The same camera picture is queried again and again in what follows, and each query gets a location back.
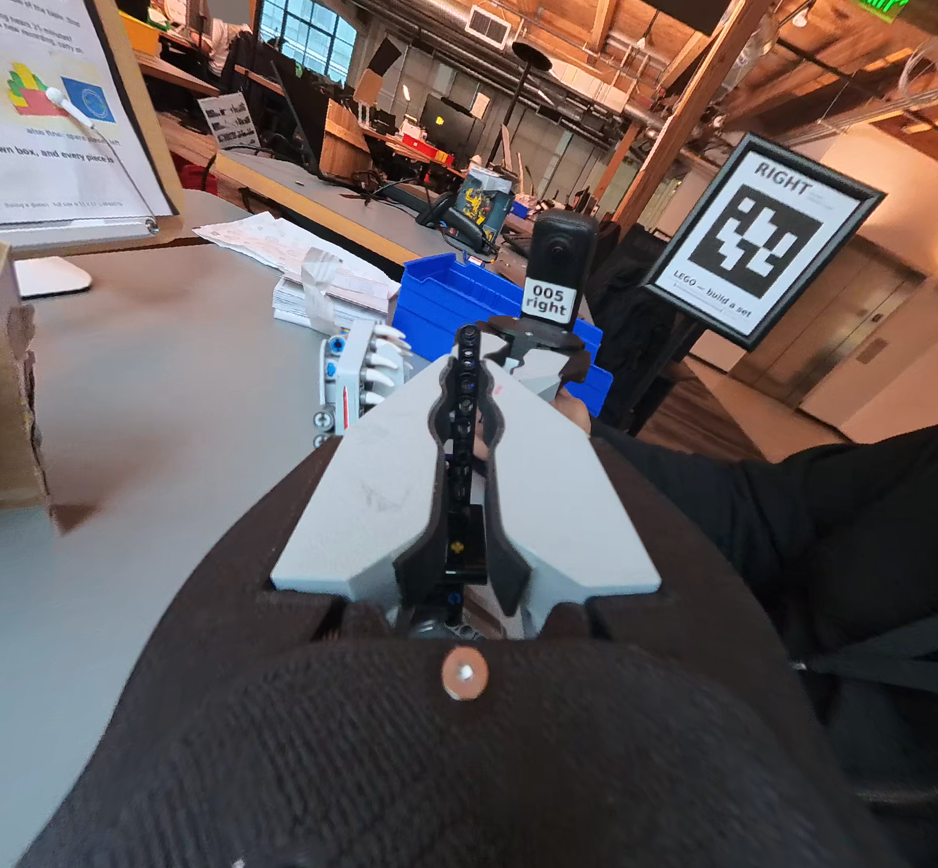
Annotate window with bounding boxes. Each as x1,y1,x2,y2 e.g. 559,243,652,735
260,0,360,86

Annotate white air vent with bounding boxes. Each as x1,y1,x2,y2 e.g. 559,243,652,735
465,3,510,50

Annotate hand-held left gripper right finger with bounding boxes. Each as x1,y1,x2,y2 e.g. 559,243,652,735
475,362,662,638

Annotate person's right hand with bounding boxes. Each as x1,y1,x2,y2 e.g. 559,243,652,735
550,388,593,438

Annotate wooden post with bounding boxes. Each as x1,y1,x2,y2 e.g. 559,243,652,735
614,0,800,228

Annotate white printed paper sign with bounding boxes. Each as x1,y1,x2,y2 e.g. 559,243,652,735
198,93,262,151

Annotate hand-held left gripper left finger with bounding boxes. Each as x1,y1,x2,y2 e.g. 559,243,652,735
270,357,451,609

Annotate black framed marker sign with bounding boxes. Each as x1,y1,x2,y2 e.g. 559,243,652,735
643,131,888,352

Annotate open cardboard box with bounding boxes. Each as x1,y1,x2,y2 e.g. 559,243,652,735
0,241,48,510

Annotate lego set box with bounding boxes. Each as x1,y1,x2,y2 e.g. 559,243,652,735
454,166,514,242

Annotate black monitor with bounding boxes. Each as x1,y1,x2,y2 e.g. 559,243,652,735
418,95,485,151

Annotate metal elevator door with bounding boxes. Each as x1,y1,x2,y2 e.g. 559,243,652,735
733,234,926,418

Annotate yellow bin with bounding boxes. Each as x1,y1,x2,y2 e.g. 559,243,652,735
119,9,162,57

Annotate person's right forearm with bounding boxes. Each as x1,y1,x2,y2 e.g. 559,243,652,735
590,423,938,591

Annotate black bag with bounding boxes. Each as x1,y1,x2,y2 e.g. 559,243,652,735
586,219,704,437

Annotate white stand base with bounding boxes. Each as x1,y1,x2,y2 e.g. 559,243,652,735
13,256,94,299

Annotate printed instruction sheet stand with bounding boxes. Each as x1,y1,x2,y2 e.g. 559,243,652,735
0,0,184,254

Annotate black desk phone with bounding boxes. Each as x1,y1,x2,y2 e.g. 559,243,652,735
415,191,503,255

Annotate blue plastic bin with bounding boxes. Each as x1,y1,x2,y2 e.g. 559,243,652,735
393,253,615,418

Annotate black floor lamp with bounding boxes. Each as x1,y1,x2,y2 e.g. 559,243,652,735
486,40,552,166

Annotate pink plastic bag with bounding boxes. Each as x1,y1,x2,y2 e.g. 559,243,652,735
299,247,345,336

